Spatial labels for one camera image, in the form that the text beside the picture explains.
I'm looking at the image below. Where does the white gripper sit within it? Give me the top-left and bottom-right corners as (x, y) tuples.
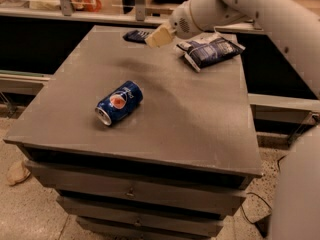
(145, 2), (195, 48)

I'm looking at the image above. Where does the dark blue rxbar wrapper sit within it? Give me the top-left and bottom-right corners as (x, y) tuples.
(123, 30), (151, 44)

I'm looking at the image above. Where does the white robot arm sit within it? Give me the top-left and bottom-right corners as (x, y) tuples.
(146, 0), (320, 240)

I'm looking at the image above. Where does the blue pepsi can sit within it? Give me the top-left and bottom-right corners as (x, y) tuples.
(95, 81), (143, 126)

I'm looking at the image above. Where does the blue white chip bag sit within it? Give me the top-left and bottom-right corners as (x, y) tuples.
(176, 33), (245, 72)

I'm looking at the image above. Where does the crumpled beige cloth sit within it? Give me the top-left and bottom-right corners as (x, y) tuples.
(6, 160), (30, 186)

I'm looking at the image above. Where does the black floor power box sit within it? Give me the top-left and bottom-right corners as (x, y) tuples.
(254, 215), (271, 238)

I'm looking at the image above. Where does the black power cable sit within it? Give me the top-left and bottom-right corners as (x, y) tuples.
(240, 155), (288, 225)

